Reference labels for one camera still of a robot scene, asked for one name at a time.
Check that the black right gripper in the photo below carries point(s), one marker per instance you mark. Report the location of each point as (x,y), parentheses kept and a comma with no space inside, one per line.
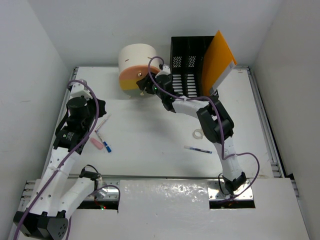
(143,83)

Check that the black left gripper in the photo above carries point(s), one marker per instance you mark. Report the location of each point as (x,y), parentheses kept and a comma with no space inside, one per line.
(102,112)

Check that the pink top drawer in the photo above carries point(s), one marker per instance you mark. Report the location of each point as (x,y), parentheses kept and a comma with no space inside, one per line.
(133,72)

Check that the yellow drawer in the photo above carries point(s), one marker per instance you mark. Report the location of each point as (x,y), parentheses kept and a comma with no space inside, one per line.
(129,84)

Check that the cream round drawer cabinet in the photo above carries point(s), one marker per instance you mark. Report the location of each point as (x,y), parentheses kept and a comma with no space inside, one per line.
(133,61)

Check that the black mesh file organizer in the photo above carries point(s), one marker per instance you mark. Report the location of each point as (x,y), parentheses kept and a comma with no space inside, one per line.
(186,63)

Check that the clear tape roll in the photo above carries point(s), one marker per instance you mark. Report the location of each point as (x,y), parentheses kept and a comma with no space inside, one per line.
(198,134)

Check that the blue gel pen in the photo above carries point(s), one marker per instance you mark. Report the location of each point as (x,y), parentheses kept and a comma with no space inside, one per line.
(197,149)

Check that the orange notebook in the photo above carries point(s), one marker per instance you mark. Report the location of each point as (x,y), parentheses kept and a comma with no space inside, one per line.
(218,62)

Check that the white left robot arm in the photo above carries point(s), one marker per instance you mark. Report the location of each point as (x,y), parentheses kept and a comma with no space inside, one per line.
(47,215)

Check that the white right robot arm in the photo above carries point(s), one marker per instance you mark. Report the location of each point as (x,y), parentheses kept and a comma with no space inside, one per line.
(215,122)

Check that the clear red pen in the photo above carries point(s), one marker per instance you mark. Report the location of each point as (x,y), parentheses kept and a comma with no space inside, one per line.
(102,123)

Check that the pink eraser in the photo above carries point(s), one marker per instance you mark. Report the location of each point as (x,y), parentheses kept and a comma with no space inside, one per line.
(96,143)

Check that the white blue marker pen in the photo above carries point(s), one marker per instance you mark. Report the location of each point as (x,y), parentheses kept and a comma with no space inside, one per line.
(107,147)

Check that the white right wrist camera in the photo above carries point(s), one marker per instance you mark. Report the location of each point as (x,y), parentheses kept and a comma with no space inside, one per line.
(165,70)

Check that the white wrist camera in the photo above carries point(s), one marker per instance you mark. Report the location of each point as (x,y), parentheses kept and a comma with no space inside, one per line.
(80,90)
(165,70)

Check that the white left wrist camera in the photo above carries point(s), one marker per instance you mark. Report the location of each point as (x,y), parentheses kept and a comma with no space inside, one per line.
(80,90)

